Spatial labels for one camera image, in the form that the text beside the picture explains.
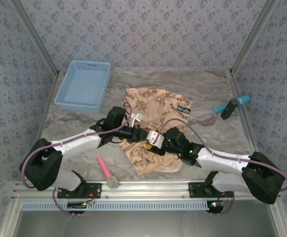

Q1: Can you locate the peach printed t-shirt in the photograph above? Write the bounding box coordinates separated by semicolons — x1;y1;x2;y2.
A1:
118;87;193;176

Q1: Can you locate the blue plastic basket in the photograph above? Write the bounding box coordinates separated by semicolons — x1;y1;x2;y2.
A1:
53;60;112;114

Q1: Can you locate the pink toy microphone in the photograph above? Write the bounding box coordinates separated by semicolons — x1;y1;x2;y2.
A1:
97;156;120;190

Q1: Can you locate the black rectangular block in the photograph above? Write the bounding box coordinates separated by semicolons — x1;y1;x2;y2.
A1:
220;98;240;120

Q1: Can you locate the teal plastic tool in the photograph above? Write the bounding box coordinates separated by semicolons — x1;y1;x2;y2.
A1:
213;95;251;114

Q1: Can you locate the grey metal panel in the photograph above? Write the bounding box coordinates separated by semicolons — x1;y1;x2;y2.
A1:
12;209;280;237

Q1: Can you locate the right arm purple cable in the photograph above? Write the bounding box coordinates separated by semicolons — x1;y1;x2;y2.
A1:
158;119;287;215

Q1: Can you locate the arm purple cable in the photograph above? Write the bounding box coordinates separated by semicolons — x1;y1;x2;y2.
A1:
21;102;131;216
158;119;287;215

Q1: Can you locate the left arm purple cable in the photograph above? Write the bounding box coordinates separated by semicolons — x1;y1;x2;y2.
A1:
21;102;131;216

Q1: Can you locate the aluminium mounting rail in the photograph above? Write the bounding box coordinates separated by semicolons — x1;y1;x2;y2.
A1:
12;180;281;199

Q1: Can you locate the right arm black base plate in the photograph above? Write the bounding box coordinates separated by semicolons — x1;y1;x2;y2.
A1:
188;182;235;198

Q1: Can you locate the white slotted cable duct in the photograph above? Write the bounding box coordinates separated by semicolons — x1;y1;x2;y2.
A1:
21;200;209;212

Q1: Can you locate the aluminium frame side rail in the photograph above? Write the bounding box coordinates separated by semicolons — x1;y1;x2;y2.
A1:
0;74;60;237
229;74;287;237

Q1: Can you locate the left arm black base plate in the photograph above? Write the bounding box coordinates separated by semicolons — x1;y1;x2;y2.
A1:
56;182;102;199

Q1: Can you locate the aluminium frame post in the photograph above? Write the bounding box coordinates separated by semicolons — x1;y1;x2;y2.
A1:
229;0;281;76
9;0;60;77

